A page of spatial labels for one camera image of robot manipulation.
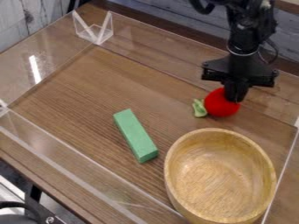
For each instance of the wooden bowl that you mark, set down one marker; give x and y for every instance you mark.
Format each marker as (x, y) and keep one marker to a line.
(219, 177)

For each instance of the black table leg bracket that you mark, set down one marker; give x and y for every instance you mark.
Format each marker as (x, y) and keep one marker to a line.
(42, 214)

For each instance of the clear acrylic tray walls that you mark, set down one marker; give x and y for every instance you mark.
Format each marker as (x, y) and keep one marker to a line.
(64, 85)

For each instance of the green foam block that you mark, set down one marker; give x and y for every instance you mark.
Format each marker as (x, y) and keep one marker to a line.
(139, 141)

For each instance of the red plush strawberry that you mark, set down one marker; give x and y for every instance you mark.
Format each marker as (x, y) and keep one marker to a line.
(215, 105)

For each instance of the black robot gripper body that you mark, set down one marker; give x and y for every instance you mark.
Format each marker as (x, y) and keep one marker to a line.
(239, 68)

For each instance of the clear acrylic corner bracket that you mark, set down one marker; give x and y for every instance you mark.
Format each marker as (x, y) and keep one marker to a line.
(94, 33)

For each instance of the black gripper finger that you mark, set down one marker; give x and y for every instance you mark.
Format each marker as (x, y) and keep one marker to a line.
(242, 90)
(230, 91)

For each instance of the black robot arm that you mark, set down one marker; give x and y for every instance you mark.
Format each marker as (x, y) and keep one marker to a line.
(251, 23)

